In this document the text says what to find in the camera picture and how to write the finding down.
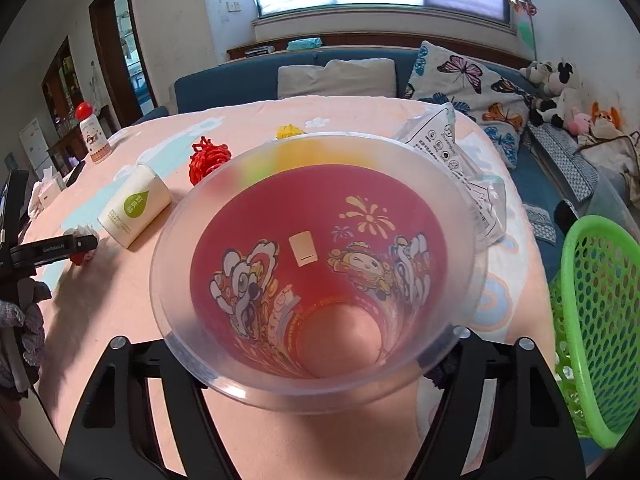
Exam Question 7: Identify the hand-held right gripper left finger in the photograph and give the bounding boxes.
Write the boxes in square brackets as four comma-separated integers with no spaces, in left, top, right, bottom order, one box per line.
[59,335,238,480]

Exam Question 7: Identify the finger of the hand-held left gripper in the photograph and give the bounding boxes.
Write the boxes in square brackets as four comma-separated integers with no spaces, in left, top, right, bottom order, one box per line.
[10,233,100,267]

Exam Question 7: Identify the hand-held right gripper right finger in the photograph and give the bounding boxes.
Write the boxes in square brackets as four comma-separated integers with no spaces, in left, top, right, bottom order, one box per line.
[415,327,586,480]

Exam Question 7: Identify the red white wrapper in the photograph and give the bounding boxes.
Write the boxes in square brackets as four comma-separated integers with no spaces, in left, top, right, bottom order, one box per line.
[62,224,101,267]

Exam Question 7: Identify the green plastic basket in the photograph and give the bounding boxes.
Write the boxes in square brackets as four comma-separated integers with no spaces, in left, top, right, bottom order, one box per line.
[547,215,640,450]

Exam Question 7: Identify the translucent plastic cup red print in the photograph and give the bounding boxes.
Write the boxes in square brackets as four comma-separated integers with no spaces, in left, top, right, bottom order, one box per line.
[149,131,490,415]

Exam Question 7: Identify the white tissue box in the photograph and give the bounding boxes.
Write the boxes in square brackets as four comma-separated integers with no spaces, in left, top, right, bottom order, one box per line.
[29,167,66,212]

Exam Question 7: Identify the pink printed blanket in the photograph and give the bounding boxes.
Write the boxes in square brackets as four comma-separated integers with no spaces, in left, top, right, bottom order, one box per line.
[22,97,553,480]

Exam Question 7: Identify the white fridge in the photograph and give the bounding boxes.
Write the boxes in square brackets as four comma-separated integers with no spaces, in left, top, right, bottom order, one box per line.
[19,117,54,173]

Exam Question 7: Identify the white paper cup green drop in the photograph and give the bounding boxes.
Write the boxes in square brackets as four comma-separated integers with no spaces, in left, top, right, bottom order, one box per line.
[96,162,172,249]

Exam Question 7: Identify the white bottle red cap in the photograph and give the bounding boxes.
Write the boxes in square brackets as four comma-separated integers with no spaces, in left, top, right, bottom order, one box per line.
[75,101,112,166]

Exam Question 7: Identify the dark wooden cabinet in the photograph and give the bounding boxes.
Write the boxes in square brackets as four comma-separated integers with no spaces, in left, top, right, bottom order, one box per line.
[41,37,82,131]

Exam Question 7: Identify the grey patterned cloth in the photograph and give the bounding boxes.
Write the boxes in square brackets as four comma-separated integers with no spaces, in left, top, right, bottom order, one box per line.
[522,204,557,247]

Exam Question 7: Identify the black round object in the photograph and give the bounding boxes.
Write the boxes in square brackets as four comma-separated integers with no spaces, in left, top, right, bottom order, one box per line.
[552,200,581,247]

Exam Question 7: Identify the red woven ball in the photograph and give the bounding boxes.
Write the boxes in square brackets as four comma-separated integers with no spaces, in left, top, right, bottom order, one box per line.
[188,136,233,187]

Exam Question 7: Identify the clear storage box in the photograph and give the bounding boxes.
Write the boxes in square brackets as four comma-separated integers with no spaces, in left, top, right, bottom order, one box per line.
[584,174,640,242]

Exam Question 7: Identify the clear printed plastic bag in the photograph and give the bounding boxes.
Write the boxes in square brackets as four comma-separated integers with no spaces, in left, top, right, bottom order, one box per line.
[392,102,508,253]

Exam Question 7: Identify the checkered cushion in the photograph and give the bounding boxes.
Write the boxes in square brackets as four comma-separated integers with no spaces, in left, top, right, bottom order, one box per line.
[530,122,599,202]

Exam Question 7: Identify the blue sofa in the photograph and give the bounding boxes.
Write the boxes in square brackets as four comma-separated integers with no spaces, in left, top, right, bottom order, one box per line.
[131,46,608,281]

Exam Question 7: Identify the beige cloth pile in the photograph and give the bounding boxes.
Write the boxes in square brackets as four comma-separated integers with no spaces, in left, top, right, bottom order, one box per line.
[575,130,640,178]

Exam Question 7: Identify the pink plush toy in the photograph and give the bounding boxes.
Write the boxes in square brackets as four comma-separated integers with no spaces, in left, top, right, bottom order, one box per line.
[567,109,594,135]

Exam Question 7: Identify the orange white plush toy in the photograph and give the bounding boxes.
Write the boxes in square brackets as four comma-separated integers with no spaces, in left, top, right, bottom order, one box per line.
[590,102,624,134]

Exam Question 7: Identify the butterfly print pillow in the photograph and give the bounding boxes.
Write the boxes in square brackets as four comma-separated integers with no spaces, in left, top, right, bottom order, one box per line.
[404,40,538,168]

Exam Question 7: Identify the black white cow plush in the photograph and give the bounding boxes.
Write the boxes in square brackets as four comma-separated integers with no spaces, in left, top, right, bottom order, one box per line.
[542,60,583,106]

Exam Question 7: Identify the small black white plush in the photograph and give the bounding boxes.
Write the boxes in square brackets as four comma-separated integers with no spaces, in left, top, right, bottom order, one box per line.
[520,61,553,84]

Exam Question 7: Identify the beige pillow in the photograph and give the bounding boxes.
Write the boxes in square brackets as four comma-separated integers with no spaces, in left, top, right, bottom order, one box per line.
[322,58,397,99]
[276,64,332,101]

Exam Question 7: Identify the wooden ledge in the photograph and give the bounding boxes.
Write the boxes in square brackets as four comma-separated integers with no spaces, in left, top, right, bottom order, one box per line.
[227,30,532,69]

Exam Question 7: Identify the brown door frame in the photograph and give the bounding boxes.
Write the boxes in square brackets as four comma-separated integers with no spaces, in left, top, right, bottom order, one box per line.
[89,0,151,129]

